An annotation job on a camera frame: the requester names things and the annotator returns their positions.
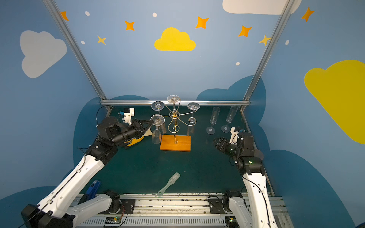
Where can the clear glass top back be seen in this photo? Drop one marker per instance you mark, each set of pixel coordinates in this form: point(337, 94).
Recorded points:
point(174, 100)

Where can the clear glass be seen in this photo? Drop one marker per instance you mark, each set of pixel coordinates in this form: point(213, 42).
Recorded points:
point(213, 120)
point(158, 121)
point(174, 100)
point(229, 119)
point(158, 106)
point(192, 121)

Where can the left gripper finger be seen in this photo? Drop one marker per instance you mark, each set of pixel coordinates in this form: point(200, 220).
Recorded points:
point(147, 131)
point(146, 122)

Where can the left aluminium post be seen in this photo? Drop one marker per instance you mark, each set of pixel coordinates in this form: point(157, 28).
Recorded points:
point(66, 32)

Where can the orange wooden rack base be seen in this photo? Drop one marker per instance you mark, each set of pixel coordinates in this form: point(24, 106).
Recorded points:
point(178, 143)

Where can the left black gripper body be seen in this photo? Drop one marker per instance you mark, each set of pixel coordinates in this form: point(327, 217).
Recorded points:
point(139, 128)

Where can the yellow work glove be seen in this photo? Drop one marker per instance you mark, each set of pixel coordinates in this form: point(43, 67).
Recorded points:
point(134, 141)

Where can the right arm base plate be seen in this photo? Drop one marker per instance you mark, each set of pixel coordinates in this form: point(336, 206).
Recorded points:
point(216, 206)

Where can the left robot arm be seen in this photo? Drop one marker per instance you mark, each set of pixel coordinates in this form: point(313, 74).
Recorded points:
point(54, 210)

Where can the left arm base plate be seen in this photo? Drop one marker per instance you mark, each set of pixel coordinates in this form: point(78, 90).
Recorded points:
point(126, 206)

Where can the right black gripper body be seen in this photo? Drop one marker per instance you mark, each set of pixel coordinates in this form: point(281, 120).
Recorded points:
point(228, 146)

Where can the gold wire glass rack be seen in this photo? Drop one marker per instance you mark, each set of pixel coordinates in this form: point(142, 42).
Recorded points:
point(174, 115)

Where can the right aluminium post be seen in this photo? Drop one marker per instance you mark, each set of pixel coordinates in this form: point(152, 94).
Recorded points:
point(282, 21)

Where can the brown round disc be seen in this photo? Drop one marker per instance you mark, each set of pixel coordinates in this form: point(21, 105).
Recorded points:
point(258, 155)

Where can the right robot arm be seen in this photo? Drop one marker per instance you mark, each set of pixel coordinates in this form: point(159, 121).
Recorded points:
point(251, 168)

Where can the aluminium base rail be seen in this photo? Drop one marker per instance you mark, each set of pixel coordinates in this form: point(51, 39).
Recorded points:
point(170, 210)

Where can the aluminium post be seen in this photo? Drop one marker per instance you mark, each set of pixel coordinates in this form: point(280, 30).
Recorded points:
point(66, 32)
point(282, 21)

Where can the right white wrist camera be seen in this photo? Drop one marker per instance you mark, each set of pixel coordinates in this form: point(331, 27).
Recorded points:
point(234, 134)

